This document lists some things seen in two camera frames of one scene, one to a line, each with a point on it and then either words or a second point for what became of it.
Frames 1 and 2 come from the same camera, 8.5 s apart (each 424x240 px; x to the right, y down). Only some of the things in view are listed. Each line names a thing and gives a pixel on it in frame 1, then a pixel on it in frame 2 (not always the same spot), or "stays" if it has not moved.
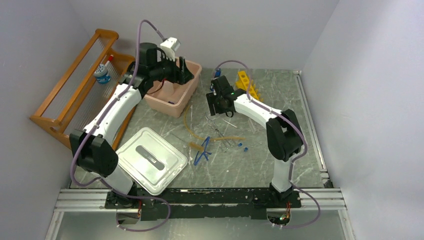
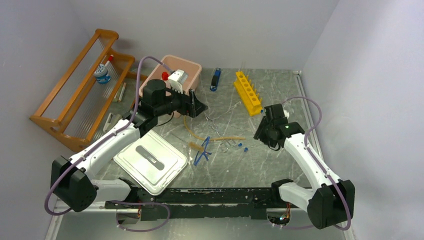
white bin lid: [151, 159] stays
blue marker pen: [217, 74] stays
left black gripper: [182, 75] -> [191, 106]
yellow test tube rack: [242, 82] stays
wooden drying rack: [84, 89] stays
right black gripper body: [215, 104] -> [267, 127]
